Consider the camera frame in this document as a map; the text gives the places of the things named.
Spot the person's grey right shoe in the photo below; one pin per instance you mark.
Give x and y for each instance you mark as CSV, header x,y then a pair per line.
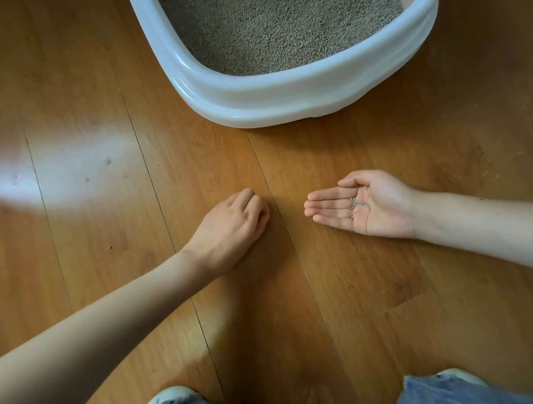
x,y
462,376

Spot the person's right forearm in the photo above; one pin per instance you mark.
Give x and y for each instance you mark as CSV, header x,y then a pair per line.
x,y
503,233

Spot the person's left hand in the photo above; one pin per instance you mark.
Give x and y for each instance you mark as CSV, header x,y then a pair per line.
x,y
231,233

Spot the litter grains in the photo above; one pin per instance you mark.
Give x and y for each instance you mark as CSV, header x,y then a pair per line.
x,y
359,205

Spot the white oval litter box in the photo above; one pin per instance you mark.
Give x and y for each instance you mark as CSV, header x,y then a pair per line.
x,y
306,95

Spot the grey cat litter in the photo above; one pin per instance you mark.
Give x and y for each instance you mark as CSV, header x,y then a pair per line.
x,y
272,14

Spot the person's right hand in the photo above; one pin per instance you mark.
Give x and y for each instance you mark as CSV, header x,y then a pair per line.
x,y
383,204

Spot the person's left forearm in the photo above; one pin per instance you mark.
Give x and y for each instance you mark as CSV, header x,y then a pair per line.
x,y
72,359

